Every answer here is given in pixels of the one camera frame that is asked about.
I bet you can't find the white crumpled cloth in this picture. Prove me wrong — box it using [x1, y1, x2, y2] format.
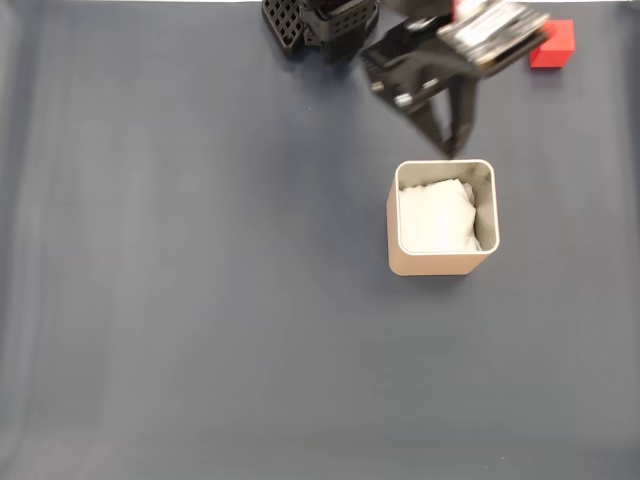
[398, 178, 484, 253]

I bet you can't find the beige metal box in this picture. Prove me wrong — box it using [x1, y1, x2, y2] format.
[385, 158, 501, 277]

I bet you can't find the red cube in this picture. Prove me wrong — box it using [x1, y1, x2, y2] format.
[529, 18, 577, 69]

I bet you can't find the camera circuit board on mount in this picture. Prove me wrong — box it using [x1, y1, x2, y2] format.
[437, 0, 554, 70]

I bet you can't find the dark blue-grey mat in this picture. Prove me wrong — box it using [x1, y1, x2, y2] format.
[0, 2, 640, 480]

